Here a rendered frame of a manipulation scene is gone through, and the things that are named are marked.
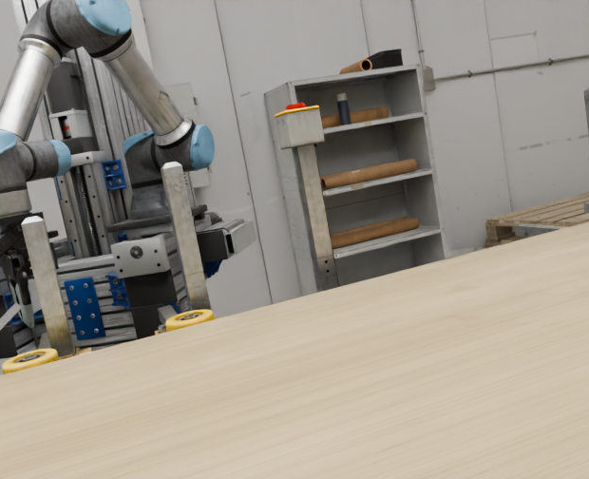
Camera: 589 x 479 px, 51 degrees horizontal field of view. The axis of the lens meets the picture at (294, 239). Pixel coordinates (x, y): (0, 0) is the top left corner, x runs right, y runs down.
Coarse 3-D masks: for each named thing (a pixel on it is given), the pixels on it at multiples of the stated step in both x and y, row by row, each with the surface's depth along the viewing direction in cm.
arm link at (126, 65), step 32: (64, 0) 136; (96, 0) 133; (64, 32) 138; (96, 32) 136; (128, 32) 142; (128, 64) 145; (128, 96) 152; (160, 96) 153; (160, 128) 158; (192, 128) 161; (160, 160) 166; (192, 160) 162
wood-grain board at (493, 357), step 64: (512, 256) 106; (576, 256) 98; (256, 320) 94; (320, 320) 88; (384, 320) 82; (448, 320) 77; (512, 320) 73; (576, 320) 69; (0, 384) 85; (64, 384) 80; (128, 384) 75; (192, 384) 71; (256, 384) 67; (320, 384) 64; (384, 384) 61; (448, 384) 58; (512, 384) 55; (576, 384) 53; (0, 448) 62; (64, 448) 60; (128, 448) 57; (192, 448) 54; (256, 448) 52; (320, 448) 50; (384, 448) 48; (448, 448) 46; (512, 448) 45; (576, 448) 43
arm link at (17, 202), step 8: (8, 192) 111; (16, 192) 112; (24, 192) 113; (0, 200) 111; (8, 200) 111; (16, 200) 112; (24, 200) 113; (0, 208) 111; (8, 208) 111; (16, 208) 112; (24, 208) 113; (0, 216) 112; (8, 216) 112
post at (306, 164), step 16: (304, 160) 119; (304, 176) 120; (304, 192) 120; (320, 192) 121; (304, 208) 122; (320, 208) 121; (320, 224) 121; (320, 240) 122; (320, 256) 122; (320, 272) 122; (336, 272) 125; (320, 288) 124
